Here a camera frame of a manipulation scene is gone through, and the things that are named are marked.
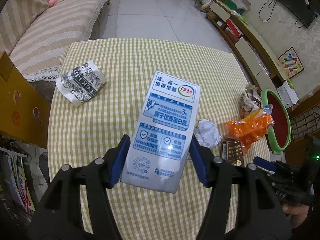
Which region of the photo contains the wooden tv cabinet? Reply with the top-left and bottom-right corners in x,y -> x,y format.
205,0 -> 320,120

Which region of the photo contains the red green trash bin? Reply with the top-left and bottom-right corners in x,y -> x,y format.
261,88 -> 291,155

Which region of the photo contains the black white patterned wrapper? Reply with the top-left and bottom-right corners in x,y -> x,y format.
56,60 -> 107,107

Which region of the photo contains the white blue milk carton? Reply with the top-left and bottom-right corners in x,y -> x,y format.
121,71 -> 201,193

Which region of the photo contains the person right hand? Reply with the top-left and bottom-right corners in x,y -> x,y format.
281,203 -> 309,228

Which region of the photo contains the orange cardboard box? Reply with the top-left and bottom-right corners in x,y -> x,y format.
0,51 -> 50,148

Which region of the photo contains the orange snack bag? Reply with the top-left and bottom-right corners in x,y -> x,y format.
224,105 -> 274,156

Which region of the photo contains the yellow green checkered tablecloth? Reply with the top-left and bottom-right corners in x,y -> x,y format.
48,38 -> 247,239

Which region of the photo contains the green box with paper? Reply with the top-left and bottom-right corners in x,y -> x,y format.
225,0 -> 251,15

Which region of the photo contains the chinese checkers board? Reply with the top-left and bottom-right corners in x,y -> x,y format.
278,47 -> 304,80

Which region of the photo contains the crumpled white paper ball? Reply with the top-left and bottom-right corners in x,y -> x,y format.
194,119 -> 222,150

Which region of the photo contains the crumpled printed paper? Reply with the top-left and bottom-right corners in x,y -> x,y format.
239,83 -> 261,119

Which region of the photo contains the beige striped sofa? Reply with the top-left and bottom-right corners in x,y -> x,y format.
0,0 -> 115,83

